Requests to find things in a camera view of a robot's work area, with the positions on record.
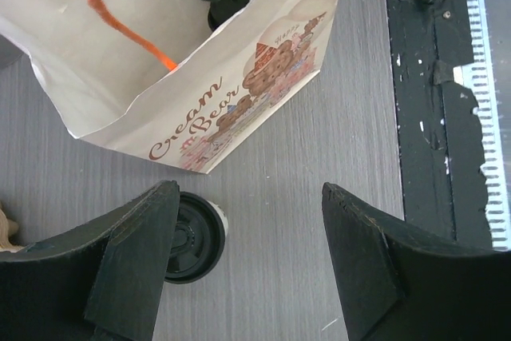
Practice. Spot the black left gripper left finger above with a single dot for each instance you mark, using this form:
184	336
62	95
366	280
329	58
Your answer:
102	280

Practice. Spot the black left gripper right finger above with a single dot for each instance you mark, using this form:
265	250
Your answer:
397	281

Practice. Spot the perforated cable duct rail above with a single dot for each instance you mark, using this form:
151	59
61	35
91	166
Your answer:
480	79

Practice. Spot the paper bag with orange handles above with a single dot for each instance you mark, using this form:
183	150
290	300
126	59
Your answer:
149	78

